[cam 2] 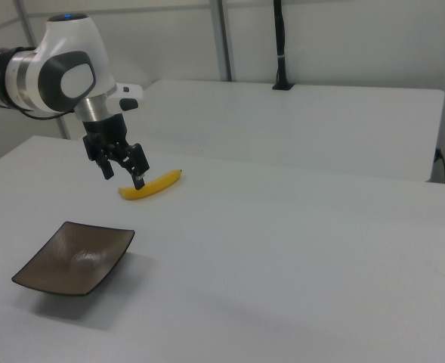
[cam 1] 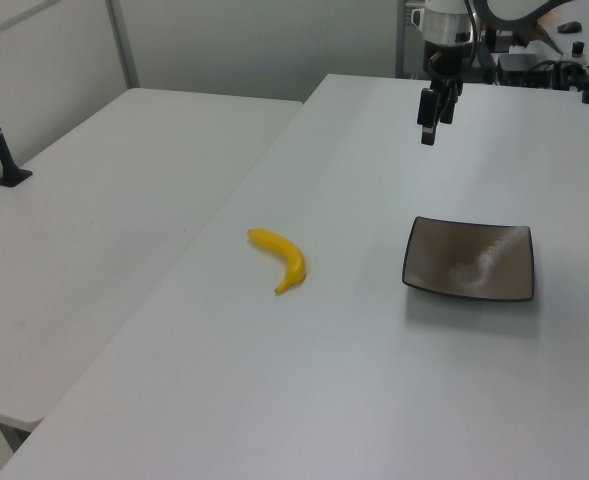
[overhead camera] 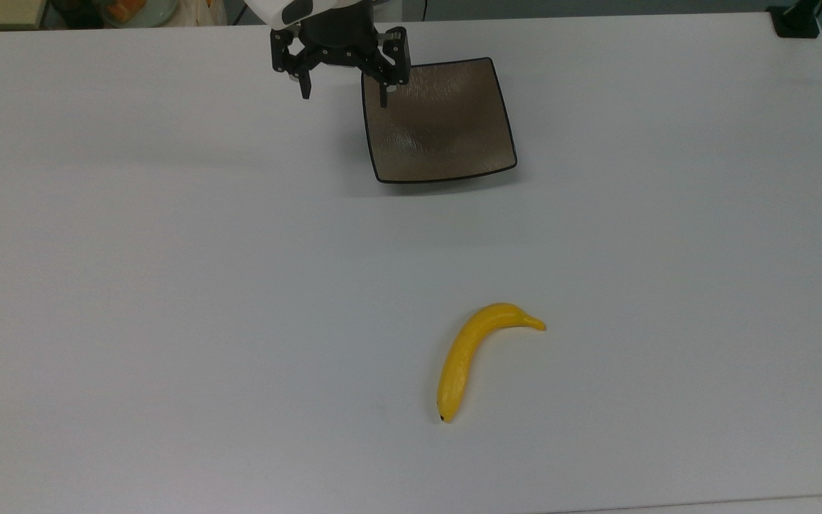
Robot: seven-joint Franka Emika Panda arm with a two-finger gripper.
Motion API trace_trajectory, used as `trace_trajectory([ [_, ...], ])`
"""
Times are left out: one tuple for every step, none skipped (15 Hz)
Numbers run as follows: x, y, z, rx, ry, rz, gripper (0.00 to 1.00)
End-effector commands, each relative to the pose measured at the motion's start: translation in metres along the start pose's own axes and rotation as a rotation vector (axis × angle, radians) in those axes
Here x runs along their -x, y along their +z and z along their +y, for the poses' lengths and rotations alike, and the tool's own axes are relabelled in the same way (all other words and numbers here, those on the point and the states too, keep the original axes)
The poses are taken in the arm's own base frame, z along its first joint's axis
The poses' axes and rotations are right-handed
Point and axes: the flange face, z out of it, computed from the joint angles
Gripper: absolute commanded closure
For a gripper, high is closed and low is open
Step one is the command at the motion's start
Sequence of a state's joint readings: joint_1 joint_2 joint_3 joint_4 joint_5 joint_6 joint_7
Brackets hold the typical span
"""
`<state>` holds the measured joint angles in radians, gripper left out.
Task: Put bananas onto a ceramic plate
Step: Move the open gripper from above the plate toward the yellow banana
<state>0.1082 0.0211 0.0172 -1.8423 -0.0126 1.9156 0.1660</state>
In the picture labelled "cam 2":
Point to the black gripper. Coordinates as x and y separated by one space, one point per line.
103 132

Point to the yellow banana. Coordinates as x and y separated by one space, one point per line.
158 185

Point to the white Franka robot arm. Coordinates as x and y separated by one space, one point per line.
67 45

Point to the brown square ceramic plate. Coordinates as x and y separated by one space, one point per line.
75 257

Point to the white table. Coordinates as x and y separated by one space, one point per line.
282 125

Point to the black pole base clamp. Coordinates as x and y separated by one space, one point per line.
282 87

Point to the upright aluminium frame post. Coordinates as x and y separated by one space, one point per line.
222 38

